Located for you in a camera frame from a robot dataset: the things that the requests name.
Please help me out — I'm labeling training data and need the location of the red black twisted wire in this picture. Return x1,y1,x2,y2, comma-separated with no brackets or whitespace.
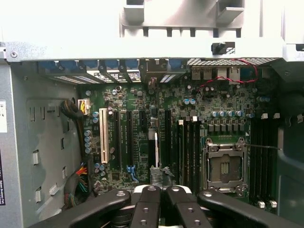
193,58,258,93

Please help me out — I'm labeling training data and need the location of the white power connector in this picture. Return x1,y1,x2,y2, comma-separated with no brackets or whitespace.
77,99,91,115

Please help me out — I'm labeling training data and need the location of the white PCI expansion slot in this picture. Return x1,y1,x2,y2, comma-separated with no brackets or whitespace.
99,108,110,164

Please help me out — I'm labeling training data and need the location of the open black PC case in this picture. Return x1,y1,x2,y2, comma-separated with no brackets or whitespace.
0,41,304,228

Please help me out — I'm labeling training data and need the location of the short black expansion slot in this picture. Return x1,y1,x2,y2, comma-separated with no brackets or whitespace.
139,111,147,133

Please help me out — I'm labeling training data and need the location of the metal CPU socket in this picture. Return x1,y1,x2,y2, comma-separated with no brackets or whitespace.
204,137,249,197

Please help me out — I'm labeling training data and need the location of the blue slot retention clip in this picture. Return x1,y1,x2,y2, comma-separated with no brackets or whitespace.
169,59,184,72
83,60,99,71
125,59,139,71
59,60,79,71
104,59,119,71
38,61,57,72

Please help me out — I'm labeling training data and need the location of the grey parts rack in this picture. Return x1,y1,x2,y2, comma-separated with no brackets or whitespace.
119,0,246,38

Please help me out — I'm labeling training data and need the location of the grey power supply unit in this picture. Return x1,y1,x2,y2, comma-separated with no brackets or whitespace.
0,64,24,228

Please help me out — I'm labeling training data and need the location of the CPU socket locking lever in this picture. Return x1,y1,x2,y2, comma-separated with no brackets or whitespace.
244,144,283,151

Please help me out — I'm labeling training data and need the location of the green motherboard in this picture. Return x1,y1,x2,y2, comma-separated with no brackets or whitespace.
77,71,281,212

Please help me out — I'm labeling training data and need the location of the black RAM slot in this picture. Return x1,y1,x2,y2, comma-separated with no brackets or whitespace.
186,118,193,188
193,116,201,188

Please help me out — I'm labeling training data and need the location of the coloured power wire bundle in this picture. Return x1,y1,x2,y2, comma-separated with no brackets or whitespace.
64,162,90,209

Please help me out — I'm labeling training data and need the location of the black sleeved power cable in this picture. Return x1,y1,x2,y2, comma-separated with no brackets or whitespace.
59,99,92,198

